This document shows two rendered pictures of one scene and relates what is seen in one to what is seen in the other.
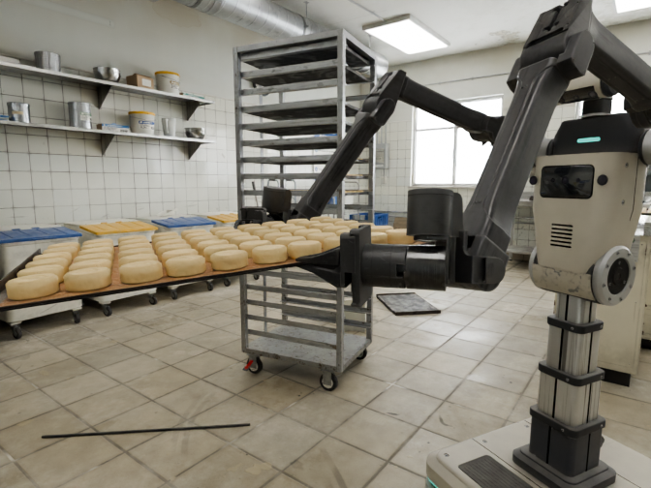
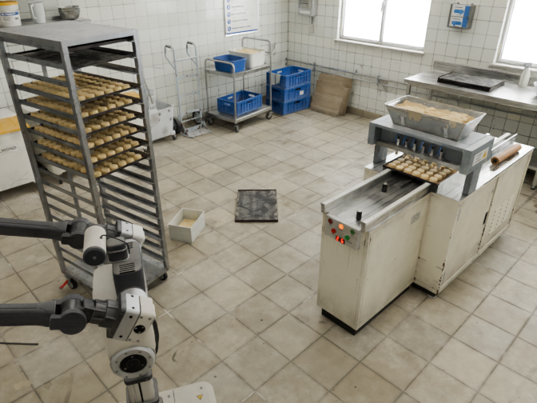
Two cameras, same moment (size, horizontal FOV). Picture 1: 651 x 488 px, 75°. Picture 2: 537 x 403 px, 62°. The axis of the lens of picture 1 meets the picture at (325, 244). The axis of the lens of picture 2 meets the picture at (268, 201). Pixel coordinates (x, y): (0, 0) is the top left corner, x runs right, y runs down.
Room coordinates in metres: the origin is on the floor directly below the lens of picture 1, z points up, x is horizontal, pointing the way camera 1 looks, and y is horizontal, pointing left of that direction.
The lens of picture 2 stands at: (0.00, -1.41, 2.20)
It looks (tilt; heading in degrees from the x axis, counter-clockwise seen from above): 29 degrees down; 8
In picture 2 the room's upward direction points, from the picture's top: straight up
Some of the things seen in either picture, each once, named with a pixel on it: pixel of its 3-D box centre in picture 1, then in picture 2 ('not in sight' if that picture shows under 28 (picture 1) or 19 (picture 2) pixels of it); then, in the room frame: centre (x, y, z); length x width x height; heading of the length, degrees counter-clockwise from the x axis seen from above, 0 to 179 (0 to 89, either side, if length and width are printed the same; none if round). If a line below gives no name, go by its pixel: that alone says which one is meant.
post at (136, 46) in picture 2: (371, 205); (153, 166); (2.53, -0.27, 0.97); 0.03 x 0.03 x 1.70; 64
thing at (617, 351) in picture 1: (611, 291); (371, 251); (2.52, -1.74, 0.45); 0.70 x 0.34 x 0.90; 142
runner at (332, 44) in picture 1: (289, 50); (33, 43); (2.28, 0.19, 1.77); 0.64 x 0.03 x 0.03; 64
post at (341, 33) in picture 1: (340, 210); (94, 193); (2.12, -0.08, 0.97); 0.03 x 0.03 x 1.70; 64
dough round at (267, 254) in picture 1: (269, 254); not in sight; (0.60, 0.08, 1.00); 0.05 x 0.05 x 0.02
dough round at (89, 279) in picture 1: (88, 279); not in sight; (0.50, 0.29, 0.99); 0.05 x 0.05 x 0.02
